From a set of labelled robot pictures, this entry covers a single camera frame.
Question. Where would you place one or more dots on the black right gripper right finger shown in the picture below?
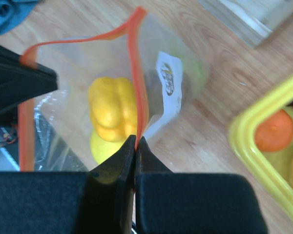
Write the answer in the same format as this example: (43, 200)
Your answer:
(192, 203)

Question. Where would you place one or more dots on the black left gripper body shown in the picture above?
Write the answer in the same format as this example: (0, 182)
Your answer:
(19, 83)

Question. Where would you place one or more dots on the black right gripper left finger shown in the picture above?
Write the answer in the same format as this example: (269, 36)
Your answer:
(96, 202)

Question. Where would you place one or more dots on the yellow toy lemon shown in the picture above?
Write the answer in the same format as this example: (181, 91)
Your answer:
(101, 149)

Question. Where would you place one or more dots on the yellow toy bell pepper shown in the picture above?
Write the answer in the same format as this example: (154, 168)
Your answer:
(113, 110)

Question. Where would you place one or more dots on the clear zip top bag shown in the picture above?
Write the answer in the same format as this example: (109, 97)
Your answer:
(133, 80)

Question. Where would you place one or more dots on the orange toy tangerine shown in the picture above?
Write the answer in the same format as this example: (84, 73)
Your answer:
(275, 133)

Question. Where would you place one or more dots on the blue crumpled cloth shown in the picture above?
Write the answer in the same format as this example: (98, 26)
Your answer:
(14, 12)

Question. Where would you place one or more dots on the yellow plastic shopping basket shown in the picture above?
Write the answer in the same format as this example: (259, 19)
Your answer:
(269, 168)

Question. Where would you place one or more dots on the wooden clothes rack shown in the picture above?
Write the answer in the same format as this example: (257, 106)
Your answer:
(251, 20)

